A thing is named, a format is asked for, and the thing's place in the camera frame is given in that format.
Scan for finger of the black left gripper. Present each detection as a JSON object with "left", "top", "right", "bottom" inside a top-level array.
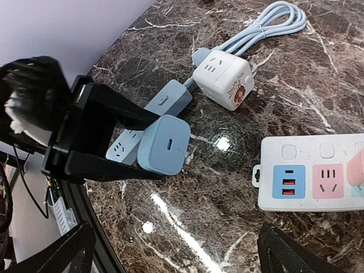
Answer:
[
  {"left": 86, "top": 83, "right": 160, "bottom": 128},
  {"left": 65, "top": 151, "right": 163, "bottom": 182}
]

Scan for white cube socket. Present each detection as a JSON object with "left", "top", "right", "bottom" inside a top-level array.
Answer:
[{"left": 192, "top": 50, "right": 255, "bottom": 111}]

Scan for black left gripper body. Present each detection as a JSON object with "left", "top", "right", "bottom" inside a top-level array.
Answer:
[{"left": 41, "top": 76, "right": 114, "bottom": 181}]

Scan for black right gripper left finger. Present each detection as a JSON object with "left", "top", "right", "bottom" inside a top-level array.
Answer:
[{"left": 4, "top": 222, "right": 96, "bottom": 272}]

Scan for white slotted cable duct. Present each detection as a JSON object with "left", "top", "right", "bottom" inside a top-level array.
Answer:
[{"left": 48, "top": 188, "right": 78, "bottom": 236}]

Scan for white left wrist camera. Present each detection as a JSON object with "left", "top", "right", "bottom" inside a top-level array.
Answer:
[{"left": 5, "top": 92, "right": 52, "bottom": 147}]

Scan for pink cube socket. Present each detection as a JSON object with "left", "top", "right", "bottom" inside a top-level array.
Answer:
[{"left": 347, "top": 149, "right": 364, "bottom": 187}]

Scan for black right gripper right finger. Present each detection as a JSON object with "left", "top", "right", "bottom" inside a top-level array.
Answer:
[{"left": 257, "top": 224, "right": 343, "bottom": 273}]

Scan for blue plug adapter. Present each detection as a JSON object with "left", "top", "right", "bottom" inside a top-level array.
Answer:
[{"left": 137, "top": 115, "right": 191, "bottom": 176}]

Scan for blue power strip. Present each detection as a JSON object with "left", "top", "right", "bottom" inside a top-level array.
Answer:
[{"left": 106, "top": 80, "right": 192, "bottom": 166}]

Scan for white multicolour power strip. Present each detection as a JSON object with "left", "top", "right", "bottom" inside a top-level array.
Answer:
[{"left": 252, "top": 134, "right": 363, "bottom": 212}]

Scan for black front rail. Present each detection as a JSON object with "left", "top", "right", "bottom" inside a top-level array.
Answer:
[{"left": 60, "top": 182, "right": 125, "bottom": 273}]

